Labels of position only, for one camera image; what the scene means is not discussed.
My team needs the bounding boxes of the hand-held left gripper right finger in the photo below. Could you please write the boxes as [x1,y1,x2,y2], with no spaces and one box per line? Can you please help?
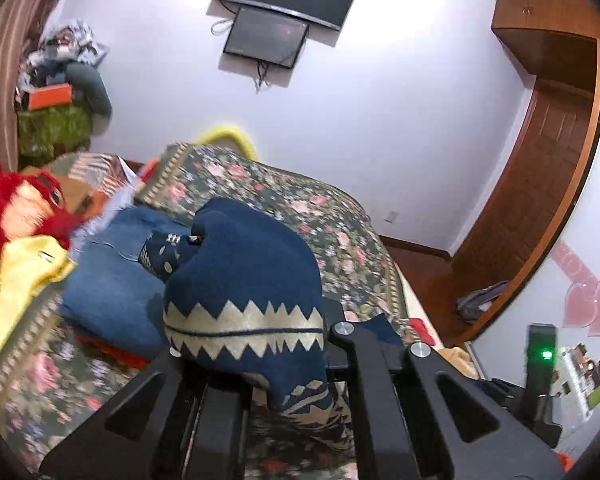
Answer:
[322,300,566,480]

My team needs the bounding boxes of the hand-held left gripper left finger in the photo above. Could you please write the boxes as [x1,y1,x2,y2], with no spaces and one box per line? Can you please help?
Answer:
[39,347,253,480]

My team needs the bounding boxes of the navy patterned hoodie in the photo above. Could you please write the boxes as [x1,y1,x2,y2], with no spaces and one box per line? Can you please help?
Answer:
[137,197,406,453]

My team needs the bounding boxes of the small red item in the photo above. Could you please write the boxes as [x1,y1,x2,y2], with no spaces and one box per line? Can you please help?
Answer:
[409,317,432,344]

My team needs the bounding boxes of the beige cloth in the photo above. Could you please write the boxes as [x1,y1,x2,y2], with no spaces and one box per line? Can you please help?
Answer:
[445,345,481,380]

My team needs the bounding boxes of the white mattress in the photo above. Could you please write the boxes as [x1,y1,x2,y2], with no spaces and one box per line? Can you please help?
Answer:
[399,267,447,348]

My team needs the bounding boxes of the grey backpack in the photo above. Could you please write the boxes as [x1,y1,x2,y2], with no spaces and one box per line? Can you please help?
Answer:
[456,281,511,325]

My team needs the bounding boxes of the red cloth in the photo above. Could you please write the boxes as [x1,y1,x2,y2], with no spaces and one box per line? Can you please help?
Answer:
[75,332,151,368]

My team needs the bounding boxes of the blue denim jeans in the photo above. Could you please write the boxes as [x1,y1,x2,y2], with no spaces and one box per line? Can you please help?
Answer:
[57,207,196,361]

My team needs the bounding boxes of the floral bedspread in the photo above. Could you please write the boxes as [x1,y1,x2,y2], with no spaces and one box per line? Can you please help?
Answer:
[0,142,431,480]

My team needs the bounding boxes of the wooden door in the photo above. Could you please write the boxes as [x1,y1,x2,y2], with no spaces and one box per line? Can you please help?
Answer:
[450,77,598,346]

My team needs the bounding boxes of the yellow cloth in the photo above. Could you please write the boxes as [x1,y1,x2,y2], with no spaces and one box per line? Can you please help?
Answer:
[0,235,76,376]

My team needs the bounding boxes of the fringed striped cloth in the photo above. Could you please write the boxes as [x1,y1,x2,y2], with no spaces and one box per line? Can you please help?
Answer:
[45,152,137,231]

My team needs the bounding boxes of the yellow padded tube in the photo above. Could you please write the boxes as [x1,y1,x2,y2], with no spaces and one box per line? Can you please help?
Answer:
[192,122,258,162]

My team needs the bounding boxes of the red plush toy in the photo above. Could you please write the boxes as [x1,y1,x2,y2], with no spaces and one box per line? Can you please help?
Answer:
[0,160,81,266]

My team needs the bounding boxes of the dark green pillow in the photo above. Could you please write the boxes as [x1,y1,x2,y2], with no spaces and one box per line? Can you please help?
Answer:
[65,62,113,118]

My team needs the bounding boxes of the small black monitor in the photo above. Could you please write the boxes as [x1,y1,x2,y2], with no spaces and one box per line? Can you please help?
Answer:
[223,6,310,69]

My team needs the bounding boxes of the wooden overhead cabinet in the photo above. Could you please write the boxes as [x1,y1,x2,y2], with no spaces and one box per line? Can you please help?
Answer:
[491,0,600,93]

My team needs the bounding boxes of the orange box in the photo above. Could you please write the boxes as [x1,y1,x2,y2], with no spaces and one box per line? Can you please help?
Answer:
[27,84,74,111]

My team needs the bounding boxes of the pile of clutter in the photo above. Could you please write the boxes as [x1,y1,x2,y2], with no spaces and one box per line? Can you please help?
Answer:
[17,20,110,96]

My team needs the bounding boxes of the striped curtain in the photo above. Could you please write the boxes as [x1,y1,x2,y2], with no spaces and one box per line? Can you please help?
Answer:
[0,0,83,171]

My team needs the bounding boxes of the pink ribbon wall decal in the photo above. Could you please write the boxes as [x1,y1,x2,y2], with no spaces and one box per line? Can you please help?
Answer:
[550,242,596,282]

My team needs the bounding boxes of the black cable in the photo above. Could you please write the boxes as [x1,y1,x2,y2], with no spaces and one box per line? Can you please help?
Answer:
[252,60,272,93]

